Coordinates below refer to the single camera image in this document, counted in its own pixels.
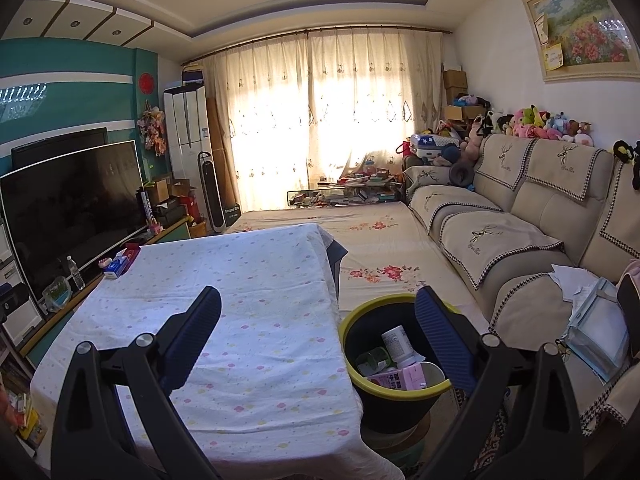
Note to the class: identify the black flat television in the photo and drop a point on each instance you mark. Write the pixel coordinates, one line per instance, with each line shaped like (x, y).
(50, 147)

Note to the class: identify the framed flower picture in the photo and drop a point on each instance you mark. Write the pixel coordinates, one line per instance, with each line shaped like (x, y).
(585, 30)

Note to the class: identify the open cardboard box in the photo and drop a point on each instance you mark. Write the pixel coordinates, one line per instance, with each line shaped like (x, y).
(159, 189)

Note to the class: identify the blue plastic packet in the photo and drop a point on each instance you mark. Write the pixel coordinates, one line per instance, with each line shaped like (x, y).
(597, 335)

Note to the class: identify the white drawer unit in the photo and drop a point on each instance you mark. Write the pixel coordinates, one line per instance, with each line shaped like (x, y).
(20, 325)

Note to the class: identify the white green-label bottle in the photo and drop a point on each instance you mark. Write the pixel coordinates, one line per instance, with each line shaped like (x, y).
(397, 342)

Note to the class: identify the black yellow plush toy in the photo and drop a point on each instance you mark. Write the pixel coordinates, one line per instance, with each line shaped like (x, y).
(627, 160)

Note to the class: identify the glass coffee table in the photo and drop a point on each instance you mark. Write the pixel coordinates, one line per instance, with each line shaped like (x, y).
(345, 195)

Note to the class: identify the red canister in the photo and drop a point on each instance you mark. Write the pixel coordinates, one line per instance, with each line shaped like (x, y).
(189, 207)

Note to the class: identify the yellow card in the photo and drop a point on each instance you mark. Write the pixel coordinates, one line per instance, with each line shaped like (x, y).
(553, 56)

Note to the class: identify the red round wall decoration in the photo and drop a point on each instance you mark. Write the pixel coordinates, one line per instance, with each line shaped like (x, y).
(145, 82)

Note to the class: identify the clear water bottle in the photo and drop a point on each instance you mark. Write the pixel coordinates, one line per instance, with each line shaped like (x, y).
(76, 275)

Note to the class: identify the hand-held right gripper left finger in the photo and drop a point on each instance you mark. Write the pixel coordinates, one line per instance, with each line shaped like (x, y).
(195, 325)

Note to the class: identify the small red box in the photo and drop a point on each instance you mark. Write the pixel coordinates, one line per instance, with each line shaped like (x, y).
(131, 251)

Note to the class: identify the beige sofa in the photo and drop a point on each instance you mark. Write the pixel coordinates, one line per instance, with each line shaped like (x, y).
(550, 210)

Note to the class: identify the curtain rod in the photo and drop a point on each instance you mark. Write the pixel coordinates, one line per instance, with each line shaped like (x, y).
(310, 33)

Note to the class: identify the grey neck pillow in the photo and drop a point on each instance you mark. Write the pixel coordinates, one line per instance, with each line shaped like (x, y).
(461, 174)

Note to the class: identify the white papers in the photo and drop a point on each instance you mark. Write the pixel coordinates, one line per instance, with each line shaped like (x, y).
(572, 280)

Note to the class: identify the blue table under cloth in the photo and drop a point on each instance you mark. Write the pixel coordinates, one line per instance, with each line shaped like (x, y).
(336, 265)

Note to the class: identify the small pink dish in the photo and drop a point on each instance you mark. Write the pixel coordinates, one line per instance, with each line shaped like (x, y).
(105, 265)

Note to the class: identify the black printed box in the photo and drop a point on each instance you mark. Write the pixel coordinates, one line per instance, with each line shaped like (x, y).
(145, 205)

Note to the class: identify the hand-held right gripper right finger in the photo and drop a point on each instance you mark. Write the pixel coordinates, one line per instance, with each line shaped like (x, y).
(440, 330)

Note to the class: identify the brown wooden board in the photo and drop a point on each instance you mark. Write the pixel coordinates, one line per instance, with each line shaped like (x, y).
(220, 155)

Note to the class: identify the black yellow-rimmed trash bin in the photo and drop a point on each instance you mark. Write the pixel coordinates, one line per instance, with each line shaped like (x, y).
(395, 410)

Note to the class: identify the star print bag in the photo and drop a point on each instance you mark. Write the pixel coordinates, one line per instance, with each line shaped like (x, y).
(430, 142)

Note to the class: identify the floral cream sheet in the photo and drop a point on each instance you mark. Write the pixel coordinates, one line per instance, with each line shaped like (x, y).
(380, 245)

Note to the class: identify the dark green box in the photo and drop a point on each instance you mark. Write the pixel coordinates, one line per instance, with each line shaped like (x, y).
(233, 215)

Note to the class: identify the white standing air conditioner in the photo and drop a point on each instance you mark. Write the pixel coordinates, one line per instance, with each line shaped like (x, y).
(187, 135)

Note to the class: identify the row of books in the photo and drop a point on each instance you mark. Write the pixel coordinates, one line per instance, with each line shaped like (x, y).
(20, 400)

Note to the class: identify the white green plastic bottle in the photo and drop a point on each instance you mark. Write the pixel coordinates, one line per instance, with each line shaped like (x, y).
(372, 360)

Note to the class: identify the large curved television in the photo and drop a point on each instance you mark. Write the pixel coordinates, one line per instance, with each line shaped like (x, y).
(65, 210)

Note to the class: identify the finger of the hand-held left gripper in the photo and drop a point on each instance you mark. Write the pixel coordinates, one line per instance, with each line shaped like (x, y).
(12, 300)

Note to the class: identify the pink white carton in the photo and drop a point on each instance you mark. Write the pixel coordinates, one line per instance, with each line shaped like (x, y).
(400, 377)

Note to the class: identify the stacked cardboard boxes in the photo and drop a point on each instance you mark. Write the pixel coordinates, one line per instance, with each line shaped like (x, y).
(455, 80)

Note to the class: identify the row of plush toys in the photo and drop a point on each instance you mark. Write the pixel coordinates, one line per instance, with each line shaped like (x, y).
(530, 122)

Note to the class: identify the blue white tissue pack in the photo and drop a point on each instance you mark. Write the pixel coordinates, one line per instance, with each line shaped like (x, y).
(117, 266)

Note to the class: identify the cream embroidered curtain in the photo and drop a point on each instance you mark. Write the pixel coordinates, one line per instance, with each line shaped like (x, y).
(260, 125)
(370, 110)

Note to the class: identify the black tower fan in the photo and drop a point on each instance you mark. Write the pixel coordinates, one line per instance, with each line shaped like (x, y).
(210, 195)

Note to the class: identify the white dotted tablecloth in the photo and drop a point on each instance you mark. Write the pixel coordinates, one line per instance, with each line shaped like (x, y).
(240, 300)

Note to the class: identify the artificial flower decoration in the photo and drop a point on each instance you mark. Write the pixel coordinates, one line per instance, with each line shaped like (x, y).
(152, 127)

